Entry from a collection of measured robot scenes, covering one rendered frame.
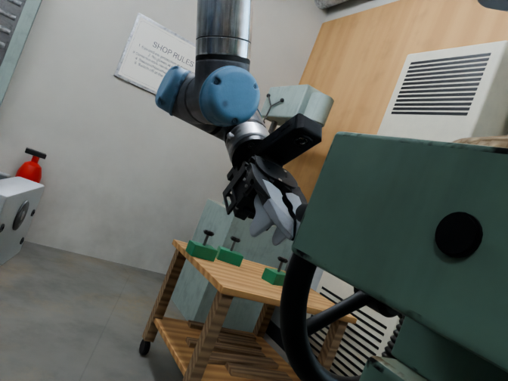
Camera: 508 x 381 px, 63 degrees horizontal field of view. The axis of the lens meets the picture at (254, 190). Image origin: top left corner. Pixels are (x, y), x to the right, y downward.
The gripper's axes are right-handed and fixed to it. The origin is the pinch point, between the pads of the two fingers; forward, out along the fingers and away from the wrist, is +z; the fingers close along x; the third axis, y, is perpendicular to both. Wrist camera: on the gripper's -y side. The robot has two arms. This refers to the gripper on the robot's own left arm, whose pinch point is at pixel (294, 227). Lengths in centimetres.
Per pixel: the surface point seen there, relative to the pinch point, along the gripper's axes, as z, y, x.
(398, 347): 23.4, -8.7, 7.1
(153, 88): -254, 84, -23
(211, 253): -87, 76, -46
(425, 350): 24.5, -10.0, 7.1
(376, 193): 23.9, -16.2, 17.0
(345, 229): 24.0, -14.3, 17.0
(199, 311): -120, 143, -83
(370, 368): 24.4, -7.5, 9.0
